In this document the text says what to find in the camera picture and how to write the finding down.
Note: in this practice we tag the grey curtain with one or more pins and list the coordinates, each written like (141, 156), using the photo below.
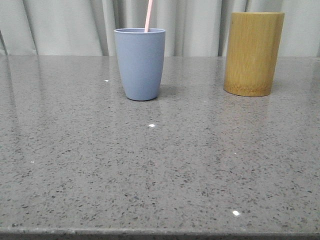
(194, 28)

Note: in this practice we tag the blue plastic cup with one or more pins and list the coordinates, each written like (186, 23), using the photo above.
(140, 57)

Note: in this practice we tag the pink chopstick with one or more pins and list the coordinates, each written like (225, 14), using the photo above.
(148, 16)

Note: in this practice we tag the bamboo cylinder holder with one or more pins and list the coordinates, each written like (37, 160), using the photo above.
(252, 51)

